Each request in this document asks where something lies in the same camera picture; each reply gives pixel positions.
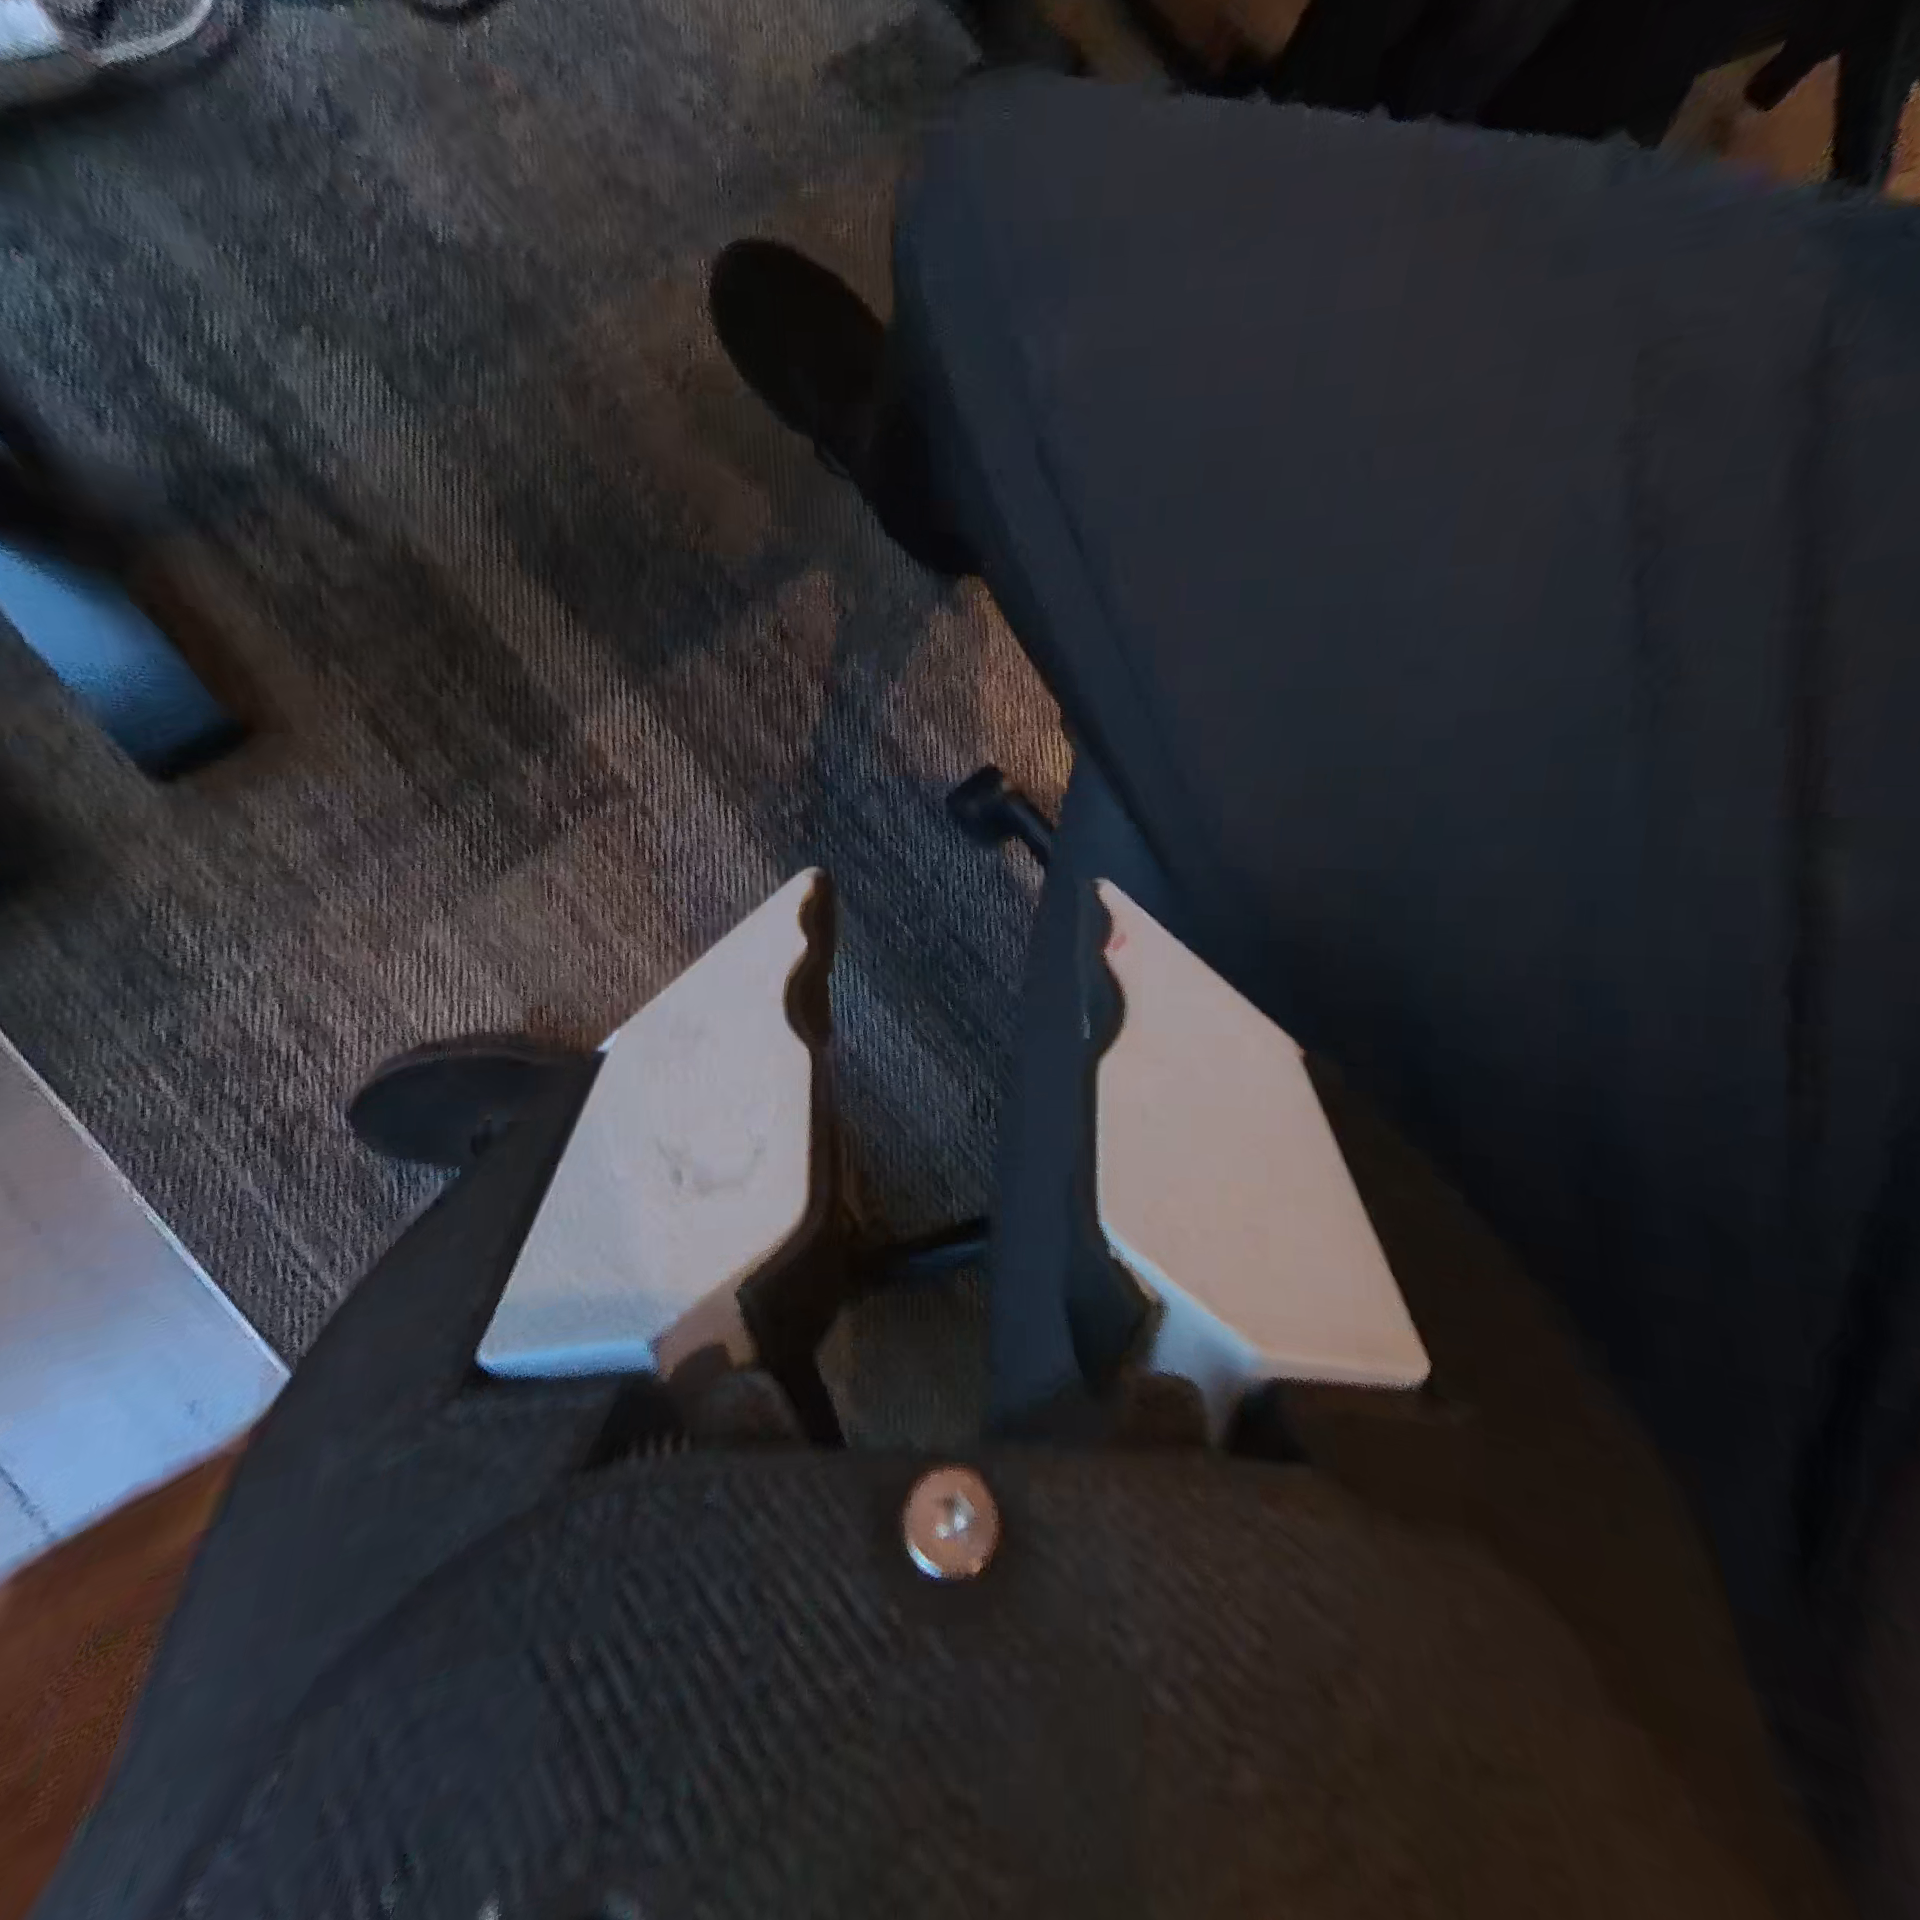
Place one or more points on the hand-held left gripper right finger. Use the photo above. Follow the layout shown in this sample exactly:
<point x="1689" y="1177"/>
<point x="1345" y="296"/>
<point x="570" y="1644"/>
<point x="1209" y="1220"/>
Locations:
<point x="1243" y="1200"/>

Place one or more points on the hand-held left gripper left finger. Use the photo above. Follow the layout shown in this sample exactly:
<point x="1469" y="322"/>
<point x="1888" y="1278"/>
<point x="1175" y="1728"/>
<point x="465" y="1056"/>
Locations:
<point x="661" y="1200"/>

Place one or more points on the black chair lever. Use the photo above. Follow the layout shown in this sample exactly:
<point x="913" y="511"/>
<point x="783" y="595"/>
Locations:
<point x="997" y="809"/>

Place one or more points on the person's legs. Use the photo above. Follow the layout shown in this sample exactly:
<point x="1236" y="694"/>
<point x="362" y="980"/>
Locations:
<point x="1424" y="599"/>

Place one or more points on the wooden beam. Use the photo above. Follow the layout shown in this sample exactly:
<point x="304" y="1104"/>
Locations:
<point x="76" y="1681"/>

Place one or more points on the person's black shoe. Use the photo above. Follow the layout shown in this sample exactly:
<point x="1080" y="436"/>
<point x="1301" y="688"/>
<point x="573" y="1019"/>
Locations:
<point x="809" y="360"/>

